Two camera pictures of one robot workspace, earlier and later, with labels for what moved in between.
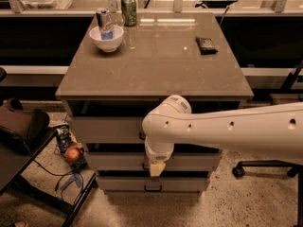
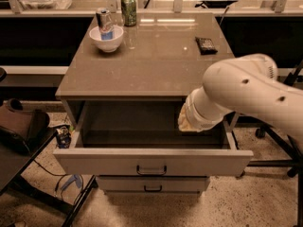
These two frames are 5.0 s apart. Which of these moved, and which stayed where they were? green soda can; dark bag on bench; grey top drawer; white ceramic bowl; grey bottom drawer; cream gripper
Moved: grey top drawer; cream gripper
Stayed: white ceramic bowl; green soda can; grey bottom drawer; dark bag on bench
